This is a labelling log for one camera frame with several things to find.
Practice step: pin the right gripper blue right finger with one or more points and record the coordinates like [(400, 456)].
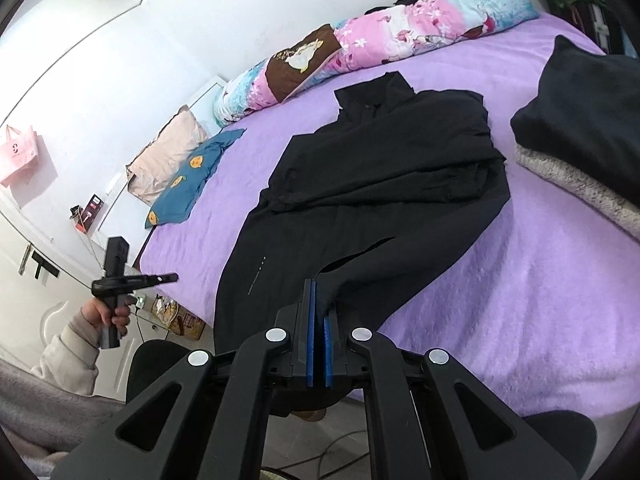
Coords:
[(334, 341)]

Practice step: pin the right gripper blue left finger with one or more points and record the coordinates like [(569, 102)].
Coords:
[(306, 333)]

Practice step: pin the black zip jacket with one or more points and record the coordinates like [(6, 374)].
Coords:
[(372, 207)]

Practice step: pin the beige sleeved left forearm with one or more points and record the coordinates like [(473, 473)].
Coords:
[(69, 361)]

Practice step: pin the person's left hand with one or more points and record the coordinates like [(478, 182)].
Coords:
[(97, 314)]

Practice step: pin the white bed headboard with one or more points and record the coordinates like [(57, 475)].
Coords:
[(124, 215)]

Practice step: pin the snack bag on floor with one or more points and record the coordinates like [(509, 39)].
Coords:
[(177, 318)]

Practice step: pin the dark red small box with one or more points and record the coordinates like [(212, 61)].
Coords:
[(85, 216)]

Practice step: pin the teal pillow with oranges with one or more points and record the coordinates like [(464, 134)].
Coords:
[(175, 203)]

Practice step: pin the beige pillow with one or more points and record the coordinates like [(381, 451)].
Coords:
[(151, 171)]

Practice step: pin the pink tote bag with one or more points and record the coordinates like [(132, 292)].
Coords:
[(19, 151)]

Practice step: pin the purple bed sheet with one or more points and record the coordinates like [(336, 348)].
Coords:
[(544, 308)]

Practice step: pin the brown duck cushion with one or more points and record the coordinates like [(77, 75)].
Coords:
[(290, 68)]

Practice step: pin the black folded hoodie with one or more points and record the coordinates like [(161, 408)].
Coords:
[(586, 113)]

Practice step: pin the pink blue floral duvet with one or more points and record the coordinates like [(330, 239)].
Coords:
[(380, 38)]

